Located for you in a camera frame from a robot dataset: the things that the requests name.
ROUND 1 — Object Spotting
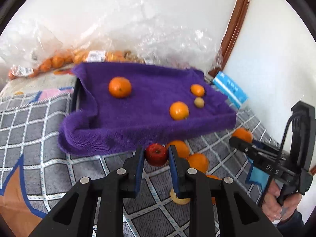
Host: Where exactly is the orange mandarin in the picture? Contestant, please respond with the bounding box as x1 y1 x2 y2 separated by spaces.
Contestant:
207 175 221 205

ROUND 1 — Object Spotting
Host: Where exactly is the orange with leaf stem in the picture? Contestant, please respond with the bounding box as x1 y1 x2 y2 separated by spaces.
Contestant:
231 127 253 143

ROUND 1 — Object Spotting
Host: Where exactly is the small orange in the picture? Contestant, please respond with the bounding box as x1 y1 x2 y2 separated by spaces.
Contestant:
187 153 209 174

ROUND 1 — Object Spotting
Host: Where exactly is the round orange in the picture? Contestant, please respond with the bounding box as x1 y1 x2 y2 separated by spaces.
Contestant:
166 140 190 159

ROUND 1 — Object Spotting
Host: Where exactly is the small yellow-green fruit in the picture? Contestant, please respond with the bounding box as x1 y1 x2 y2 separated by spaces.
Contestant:
194 97 205 108

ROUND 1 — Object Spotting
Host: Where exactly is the small red apple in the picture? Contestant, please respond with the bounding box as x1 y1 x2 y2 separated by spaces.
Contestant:
145 143 168 167

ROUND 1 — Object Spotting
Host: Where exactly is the small tangerine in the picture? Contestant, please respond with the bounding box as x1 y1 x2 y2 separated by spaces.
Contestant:
190 84 205 97

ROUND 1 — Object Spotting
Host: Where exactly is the smooth orange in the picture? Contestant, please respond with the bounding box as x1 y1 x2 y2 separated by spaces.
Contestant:
169 101 190 120

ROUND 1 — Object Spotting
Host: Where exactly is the large dimpled orange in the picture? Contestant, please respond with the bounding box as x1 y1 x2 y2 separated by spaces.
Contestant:
108 76 132 99

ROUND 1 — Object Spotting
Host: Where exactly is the pale yellow-green fruit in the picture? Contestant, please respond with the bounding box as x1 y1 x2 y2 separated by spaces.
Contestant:
170 188 190 205

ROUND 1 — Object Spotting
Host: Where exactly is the person's right hand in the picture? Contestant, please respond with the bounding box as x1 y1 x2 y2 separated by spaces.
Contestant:
261 180 302 223

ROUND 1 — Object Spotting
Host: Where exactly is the blue tissue pack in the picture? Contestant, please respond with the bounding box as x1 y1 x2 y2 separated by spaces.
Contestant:
213 71 248 109

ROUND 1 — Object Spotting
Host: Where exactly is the grey checked tablecloth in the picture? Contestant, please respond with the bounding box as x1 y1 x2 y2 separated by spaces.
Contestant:
0 91 280 237

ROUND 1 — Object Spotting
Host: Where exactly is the black tray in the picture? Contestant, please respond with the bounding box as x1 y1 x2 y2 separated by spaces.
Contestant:
69 78 82 113

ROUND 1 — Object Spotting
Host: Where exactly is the purple towel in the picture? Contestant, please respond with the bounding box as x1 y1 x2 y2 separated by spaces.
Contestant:
58 63 236 156

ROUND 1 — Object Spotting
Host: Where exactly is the clear bag of grapes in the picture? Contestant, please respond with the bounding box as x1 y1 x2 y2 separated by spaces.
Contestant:
132 3 223 73

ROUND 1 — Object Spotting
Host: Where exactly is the clear bag of tangerines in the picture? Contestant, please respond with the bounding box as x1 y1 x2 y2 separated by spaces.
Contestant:
72 38 145 65

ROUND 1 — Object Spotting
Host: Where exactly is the clear bag of oranges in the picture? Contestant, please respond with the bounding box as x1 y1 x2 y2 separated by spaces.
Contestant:
1 28 74 80

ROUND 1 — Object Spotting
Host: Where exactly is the black cable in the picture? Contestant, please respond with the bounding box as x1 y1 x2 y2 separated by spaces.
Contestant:
258 112 307 208

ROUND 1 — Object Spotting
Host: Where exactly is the brown wooden door frame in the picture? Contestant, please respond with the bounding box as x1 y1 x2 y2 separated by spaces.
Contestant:
208 0 250 77

